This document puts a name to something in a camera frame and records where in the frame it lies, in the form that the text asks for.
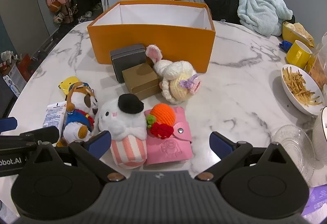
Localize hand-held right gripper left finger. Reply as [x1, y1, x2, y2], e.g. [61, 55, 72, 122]
[24, 131, 125, 184]

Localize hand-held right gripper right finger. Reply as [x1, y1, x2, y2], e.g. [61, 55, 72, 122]
[195, 131, 300, 184]

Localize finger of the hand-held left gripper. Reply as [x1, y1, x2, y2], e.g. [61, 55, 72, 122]
[20, 125, 60, 145]
[0, 117, 18, 136]

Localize white plush with black hat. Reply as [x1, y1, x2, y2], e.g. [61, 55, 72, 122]
[98, 94, 149, 169]

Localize calico cat plush blue outfit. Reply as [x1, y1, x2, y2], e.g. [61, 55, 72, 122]
[62, 82, 99, 142]

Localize white crochet bunny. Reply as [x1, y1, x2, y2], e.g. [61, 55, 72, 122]
[145, 45, 202, 104]

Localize orange cardboard box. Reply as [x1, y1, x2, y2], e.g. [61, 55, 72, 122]
[87, 0, 216, 74]

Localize white tissue packet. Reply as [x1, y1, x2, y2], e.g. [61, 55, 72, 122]
[42, 102, 67, 138]

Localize pink card wallet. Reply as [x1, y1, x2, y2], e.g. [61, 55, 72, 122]
[143, 106, 193, 166]

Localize red crochet strawberry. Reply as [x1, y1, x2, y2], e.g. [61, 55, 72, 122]
[147, 122, 174, 140]

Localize orange crochet carrot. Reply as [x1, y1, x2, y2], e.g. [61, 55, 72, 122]
[146, 103, 177, 126]

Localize clear glass plate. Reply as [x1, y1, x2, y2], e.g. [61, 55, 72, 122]
[272, 124, 316, 187]

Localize brown cardboard box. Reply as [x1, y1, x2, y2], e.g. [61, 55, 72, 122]
[122, 63, 163, 100]

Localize white bowl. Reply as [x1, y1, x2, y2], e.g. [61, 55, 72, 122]
[280, 64, 325, 116]

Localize grey box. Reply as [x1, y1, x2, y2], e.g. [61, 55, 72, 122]
[110, 44, 148, 84]

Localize shredded potato strips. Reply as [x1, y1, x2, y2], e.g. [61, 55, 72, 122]
[283, 67, 323, 106]

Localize white ceramic pot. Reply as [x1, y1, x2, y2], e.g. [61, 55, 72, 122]
[312, 106, 327, 162]

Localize purple packet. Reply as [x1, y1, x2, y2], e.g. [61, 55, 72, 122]
[307, 184, 327, 222]

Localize blue small object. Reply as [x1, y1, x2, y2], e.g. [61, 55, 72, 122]
[278, 40, 293, 52]

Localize yellow mug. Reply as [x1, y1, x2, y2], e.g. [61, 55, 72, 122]
[286, 40, 313, 70]

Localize clear plastic snack bag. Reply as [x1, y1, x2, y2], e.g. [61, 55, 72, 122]
[305, 32, 327, 90]

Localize shoes on floor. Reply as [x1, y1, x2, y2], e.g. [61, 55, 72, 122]
[77, 3, 103, 22]

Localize yellow bowl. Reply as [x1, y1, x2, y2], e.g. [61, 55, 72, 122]
[282, 22, 315, 48]

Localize light blue fleece blanket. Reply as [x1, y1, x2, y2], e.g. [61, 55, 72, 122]
[237, 0, 293, 37]

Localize black jacket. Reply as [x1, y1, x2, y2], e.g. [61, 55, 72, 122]
[204, 0, 256, 26]

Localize yellow keychain toy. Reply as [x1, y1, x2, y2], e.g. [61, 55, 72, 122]
[58, 76, 80, 95]

